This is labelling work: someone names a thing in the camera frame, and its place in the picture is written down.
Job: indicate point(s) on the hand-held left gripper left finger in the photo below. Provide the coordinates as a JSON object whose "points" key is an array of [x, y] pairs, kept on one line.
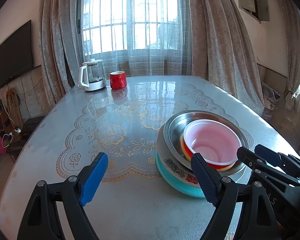
{"points": [[93, 180]]}

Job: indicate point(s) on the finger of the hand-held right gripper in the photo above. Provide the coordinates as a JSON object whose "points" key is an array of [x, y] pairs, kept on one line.
{"points": [[267, 153], [255, 161]]}

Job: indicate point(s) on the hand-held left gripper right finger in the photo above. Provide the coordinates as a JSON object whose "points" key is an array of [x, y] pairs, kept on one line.
{"points": [[205, 180]]}

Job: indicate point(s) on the teal plastic plate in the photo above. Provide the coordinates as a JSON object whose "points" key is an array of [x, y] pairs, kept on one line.
{"points": [[180, 191]]}

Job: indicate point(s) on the large white printed plate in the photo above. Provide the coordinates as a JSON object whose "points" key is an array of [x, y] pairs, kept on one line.
{"points": [[175, 166]]}

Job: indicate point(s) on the red plastic bowl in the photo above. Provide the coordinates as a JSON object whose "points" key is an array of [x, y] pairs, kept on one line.
{"points": [[210, 140]]}

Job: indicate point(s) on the stainless steel bowl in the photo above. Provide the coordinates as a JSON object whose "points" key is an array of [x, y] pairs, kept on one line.
{"points": [[175, 130]]}

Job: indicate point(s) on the lace pattern table mat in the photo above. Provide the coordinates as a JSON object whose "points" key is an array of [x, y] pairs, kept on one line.
{"points": [[110, 135]]}

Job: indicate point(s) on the pile of bags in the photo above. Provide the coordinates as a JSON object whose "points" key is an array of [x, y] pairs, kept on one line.
{"points": [[270, 100]]}

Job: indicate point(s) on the tied beige curtain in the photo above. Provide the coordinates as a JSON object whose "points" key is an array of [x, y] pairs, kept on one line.
{"points": [[293, 67]]}

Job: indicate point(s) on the white glass electric kettle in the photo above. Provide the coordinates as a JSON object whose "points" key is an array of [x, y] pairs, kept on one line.
{"points": [[92, 85]]}

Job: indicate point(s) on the pink bag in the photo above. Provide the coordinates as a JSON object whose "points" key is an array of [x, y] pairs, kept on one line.
{"points": [[1, 145]]}

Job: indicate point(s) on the red mug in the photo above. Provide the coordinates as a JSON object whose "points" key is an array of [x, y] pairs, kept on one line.
{"points": [[118, 81]]}

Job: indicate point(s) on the wooden folding rack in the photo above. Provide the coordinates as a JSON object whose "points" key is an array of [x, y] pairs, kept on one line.
{"points": [[13, 105]]}

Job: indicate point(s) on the beige velvet curtain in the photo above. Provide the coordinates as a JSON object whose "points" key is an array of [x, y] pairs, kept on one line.
{"points": [[55, 42], [215, 42]]}

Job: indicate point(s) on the white sheer curtain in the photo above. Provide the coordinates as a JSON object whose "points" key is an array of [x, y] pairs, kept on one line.
{"points": [[140, 60]]}

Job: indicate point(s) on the black flat television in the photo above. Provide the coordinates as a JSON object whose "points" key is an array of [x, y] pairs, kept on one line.
{"points": [[13, 55]]}

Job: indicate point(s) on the barred window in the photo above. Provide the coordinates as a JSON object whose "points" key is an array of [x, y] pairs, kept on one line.
{"points": [[102, 17]]}

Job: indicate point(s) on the grey wall box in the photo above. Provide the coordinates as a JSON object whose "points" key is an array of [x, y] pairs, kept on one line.
{"points": [[248, 0]]}

